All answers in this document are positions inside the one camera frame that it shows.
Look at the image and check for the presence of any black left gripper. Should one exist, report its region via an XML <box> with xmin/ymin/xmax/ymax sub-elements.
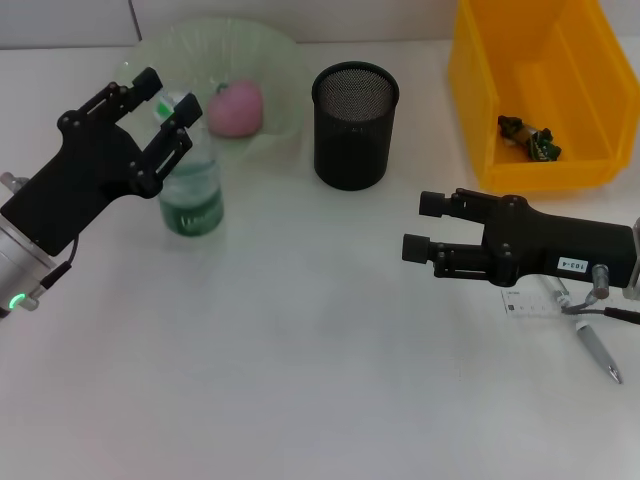
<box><xmin>0</xmin><ymin>67</ymin><xmax>204</xmax><ymax>256</ymax></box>

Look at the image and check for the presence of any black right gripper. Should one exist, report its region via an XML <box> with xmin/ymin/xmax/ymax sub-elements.
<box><xmin>401</xmin><ymin>188</ymin><xmax>640</xmax><ymax>290</ymax></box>

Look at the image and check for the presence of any pink toy peach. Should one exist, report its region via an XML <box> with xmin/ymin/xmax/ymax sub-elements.
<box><xmin>207</xmin><ymin>79</ymin><xmax>265</xmax><ymax>139</ymax></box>

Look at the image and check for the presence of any clear green-label water bottle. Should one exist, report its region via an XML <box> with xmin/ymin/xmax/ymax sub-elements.
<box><xmin>152</xmin><ymin>89</ymin><xmax>225</xmax><ymax>237</ymax></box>

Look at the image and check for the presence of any transparent plastic ruler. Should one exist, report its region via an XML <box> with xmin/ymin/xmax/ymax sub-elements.
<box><xmin>500</xmin><ymin>288</ymin><xmax>571</xmax><ymax>319</ymax></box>

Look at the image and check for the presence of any green plastic wrapper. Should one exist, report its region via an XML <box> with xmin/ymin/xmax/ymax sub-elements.
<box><xmin>497</xmin><ymin>114</ymin><xmax>562</xmax><ymax>162</ymax></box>

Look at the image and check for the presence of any clear grey ballpoint pen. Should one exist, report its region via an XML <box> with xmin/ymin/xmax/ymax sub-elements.
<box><xmin>539</xmin><ymin>277</ymin><xmax>625</xmax><ymax>385</ymax></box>

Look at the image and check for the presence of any pale green fruit plate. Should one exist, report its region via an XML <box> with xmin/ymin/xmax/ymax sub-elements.
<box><xmin>107</xmin><ymin>18</ymin><xmax>307</xmax><ymax>164</ymax></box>

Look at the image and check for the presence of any black mesh pen holder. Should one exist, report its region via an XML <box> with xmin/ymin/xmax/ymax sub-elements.
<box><xmin>310</xmin><ymin>60</ymin><xmax>401</xmax><ymax>191</ymax></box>

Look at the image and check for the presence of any yellow plastic bin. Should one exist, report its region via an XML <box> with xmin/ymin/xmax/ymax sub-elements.
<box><xmin>446</xmin><ymin>0</ymin><xmax>640</xmax><ymax>194</ymax></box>

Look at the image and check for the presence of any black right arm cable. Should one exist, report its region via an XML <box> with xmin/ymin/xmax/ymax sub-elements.
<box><xmin>559</xmin><ymin>264</ymin><xmax>640</xmax><ymax>324</ymax></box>

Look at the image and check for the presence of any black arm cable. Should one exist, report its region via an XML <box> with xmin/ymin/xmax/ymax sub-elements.
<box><xmin>559</xmin><ymin>264</ymin><xmax>640</xmax><ymax>324</ymax></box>
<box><xmin>39</xmin><ymin>234</ymin><xmax>81</xmax><ymax>291</ymax></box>

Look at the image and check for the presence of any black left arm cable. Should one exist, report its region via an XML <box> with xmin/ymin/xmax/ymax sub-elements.
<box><xmin>39</xmin><ymin>234</ymin><xmax>81</xmax><ymax>291</ymax></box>

